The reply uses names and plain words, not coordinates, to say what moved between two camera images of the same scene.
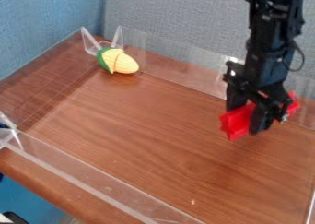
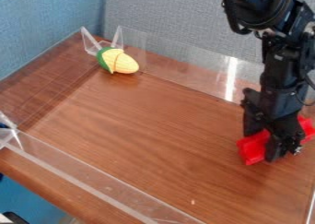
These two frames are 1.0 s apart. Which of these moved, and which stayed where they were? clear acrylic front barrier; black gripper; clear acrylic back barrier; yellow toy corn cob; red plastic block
Moved: black gripper; red plastic block
Stayed: clear acrylic front barrier; clear acrylic back barrier; yellow toy corn cob
